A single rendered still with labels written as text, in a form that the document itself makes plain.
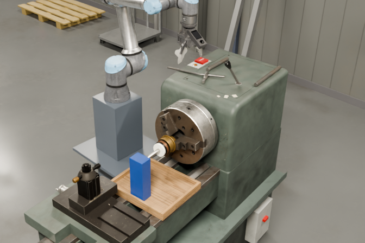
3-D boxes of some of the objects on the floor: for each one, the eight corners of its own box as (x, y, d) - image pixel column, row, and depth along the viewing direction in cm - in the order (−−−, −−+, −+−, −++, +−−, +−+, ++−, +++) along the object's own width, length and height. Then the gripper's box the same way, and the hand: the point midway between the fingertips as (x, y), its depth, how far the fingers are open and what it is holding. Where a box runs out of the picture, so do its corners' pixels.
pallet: (107, 18, 710) (106, 11, 705) (62, 32, 661) (61, 24, 655) (61, 0, 776) (61, -6, 770) (17, 11, 726) (16, 4, 721)
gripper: (197, 16, 251) (196, 51, 261) (167, 24, 240) (167, 61, 250) (209, 20, 245) (207, 57, 255) (178, 29, 234) (177, 66, 244)
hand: (190, 61), depth 250 cm, fingers open, 14 cm apart
